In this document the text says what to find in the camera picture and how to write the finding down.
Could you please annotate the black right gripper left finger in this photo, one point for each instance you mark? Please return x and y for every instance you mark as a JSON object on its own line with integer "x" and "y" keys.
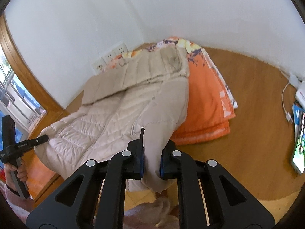
{"x": 94, "y": 195}

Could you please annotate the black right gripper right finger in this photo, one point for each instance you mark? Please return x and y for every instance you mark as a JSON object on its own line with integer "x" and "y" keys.
{"x": 209, "y": 196}

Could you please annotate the beige puffer down jacket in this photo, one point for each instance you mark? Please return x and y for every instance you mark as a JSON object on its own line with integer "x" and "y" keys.
{"x": 143, "y": 97}

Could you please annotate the person's left hand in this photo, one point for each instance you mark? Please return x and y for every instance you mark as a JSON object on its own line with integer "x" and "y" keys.
{"x": 21, "y": 174}

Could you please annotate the orange floral folded blanket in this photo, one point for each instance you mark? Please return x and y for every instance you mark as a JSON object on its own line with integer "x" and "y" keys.
{"x": 210, "y": 104}

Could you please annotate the smartphone with lit screen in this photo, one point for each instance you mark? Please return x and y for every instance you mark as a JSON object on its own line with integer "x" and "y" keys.
{"x": 298, "y": 154}

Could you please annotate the blue booklet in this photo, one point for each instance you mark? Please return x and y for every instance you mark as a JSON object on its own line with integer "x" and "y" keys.
{"x": 296, "y": 116}

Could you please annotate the white box with red print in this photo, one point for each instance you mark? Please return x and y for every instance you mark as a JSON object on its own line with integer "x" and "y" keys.
{"x": 300, "y": 94}

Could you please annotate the wooden window frame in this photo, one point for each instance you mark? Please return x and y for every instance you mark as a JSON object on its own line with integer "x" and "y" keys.
{"x": 54, "y": 111}

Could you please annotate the white wall socket panel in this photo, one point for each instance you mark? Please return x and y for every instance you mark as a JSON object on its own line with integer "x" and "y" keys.
{"x": 110, "y": 54}

